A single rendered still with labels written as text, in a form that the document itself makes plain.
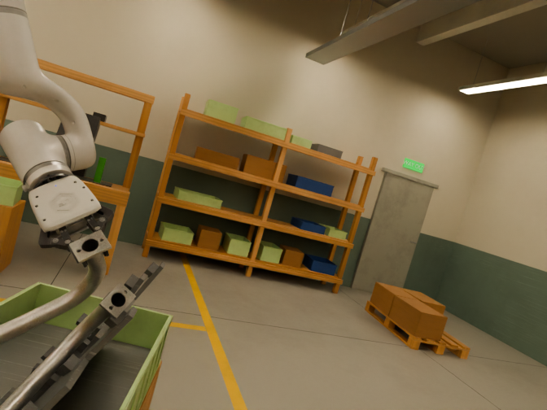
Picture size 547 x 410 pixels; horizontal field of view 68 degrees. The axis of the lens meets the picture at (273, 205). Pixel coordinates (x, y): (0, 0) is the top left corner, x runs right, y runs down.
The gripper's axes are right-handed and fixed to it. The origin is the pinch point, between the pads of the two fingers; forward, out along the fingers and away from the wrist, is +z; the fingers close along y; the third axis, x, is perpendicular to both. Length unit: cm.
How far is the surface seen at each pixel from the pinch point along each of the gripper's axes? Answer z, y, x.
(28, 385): 9.6, -18.3, 16.4
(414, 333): 72, 286, 362
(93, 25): -461, 167, 255
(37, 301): -28, -14, 60
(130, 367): 6, -1, 55
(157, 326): -2, 11, 61
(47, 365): 7.9, -14.6, 17.4
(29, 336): -17, -19, 56
